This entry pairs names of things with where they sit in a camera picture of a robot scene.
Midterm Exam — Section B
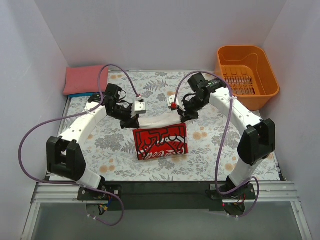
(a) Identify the folded blue t shirt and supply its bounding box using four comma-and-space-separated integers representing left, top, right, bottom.
68, 92, 98, 99

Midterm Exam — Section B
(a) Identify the aluminium mounting rail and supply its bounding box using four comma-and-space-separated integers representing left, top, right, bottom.
32, 181, 300, 203

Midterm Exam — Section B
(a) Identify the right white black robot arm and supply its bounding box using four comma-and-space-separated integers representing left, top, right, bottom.
177, 71, 276, 196

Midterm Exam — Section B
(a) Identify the floral patterned table mat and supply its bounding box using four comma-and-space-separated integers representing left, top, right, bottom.
49, 70, 283, 183

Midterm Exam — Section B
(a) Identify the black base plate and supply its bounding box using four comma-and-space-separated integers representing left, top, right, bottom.
77, 181, 257, 212

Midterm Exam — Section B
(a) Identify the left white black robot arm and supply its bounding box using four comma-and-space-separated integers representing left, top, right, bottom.
46, 83, 146, 190

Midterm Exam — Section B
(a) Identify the white t shirt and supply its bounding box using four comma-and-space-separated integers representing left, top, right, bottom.
133, 113, 189, 161

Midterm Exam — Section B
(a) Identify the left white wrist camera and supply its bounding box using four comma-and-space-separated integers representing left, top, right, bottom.
131, 95, 147, 118

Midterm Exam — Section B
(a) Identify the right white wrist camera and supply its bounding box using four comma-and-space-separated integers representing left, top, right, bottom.
166, 94, 185, 111

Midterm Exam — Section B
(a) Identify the folded red t shirt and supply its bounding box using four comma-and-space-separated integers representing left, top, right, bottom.
62, 65, 104, 96

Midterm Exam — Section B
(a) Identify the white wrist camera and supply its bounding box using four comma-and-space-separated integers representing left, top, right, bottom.
166, 94, 185, 111
131, 95, 147, 118

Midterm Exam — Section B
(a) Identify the orange plastic basket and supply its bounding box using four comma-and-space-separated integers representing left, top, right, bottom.
214, 45, 280, 111

